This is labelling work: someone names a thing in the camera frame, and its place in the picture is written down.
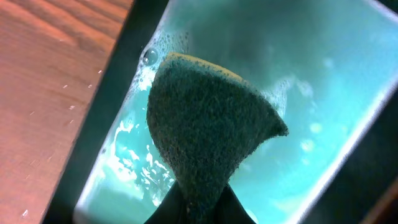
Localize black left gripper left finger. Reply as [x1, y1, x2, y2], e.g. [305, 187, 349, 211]
[144, 181, 189, 224]

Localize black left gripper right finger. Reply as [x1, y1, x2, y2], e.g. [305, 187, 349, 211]
[217, 184, 256, 224]

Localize green yellow scrub sponge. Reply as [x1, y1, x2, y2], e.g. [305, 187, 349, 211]
[146, 52, 289, 224]

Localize black rectangular soap water tray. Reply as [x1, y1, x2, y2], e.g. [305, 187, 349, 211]
[42, 0, 397, 223]

